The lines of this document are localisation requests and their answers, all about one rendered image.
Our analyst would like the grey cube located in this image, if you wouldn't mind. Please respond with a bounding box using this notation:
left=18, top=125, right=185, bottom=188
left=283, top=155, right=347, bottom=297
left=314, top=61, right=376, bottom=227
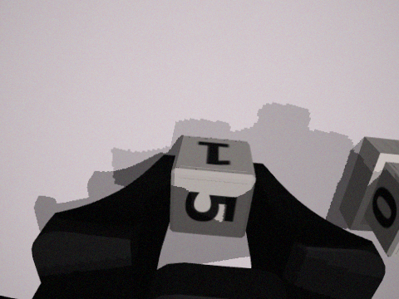
left=364, top=162, right=399, bottom=257
left=170, top=135, right=256, bottom=238

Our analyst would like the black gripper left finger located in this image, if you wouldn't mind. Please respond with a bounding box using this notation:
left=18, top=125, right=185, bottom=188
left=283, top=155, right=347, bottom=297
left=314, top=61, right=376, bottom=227
left=32, top=154, right=175, bottom=299

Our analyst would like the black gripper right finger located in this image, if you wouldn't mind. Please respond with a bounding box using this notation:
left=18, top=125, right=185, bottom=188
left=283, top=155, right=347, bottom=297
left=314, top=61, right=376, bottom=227
left=246, top=163, right=386, bottom=299

